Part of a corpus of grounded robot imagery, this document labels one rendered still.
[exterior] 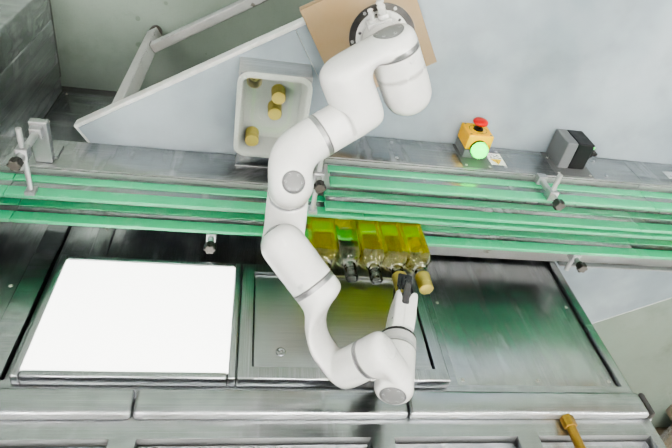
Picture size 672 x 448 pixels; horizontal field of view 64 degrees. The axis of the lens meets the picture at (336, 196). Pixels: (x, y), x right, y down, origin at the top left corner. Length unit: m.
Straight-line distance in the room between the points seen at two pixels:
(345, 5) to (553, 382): 1.01
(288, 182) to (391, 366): 0.38
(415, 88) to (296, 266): 0.40
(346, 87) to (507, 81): 0.63
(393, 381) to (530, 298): 0.69
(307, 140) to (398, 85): 0.20
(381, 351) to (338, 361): 0.09
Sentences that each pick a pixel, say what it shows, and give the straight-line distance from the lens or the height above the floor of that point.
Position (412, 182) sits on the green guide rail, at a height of 0.93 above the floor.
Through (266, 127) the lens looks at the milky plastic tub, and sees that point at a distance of 1.41.
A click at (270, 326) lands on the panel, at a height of 1.18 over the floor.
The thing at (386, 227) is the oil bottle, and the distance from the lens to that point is 1.36.
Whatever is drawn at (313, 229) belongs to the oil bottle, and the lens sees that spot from 1.31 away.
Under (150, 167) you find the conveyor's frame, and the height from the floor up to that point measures 0.85.
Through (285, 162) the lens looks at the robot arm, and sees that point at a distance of 0.95.
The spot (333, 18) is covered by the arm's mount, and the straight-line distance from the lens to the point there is 1.30.
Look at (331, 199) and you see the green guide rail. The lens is 1.35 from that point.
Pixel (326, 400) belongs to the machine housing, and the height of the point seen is 1.36.
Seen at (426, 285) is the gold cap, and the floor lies 1.16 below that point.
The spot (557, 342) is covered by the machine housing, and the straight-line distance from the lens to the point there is 1.55.
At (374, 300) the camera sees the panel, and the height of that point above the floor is 1.09.
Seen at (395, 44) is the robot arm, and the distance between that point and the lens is 1.00.
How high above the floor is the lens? 1.99
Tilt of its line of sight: 52 degrees down
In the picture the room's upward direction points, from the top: 171 degrees clockwise
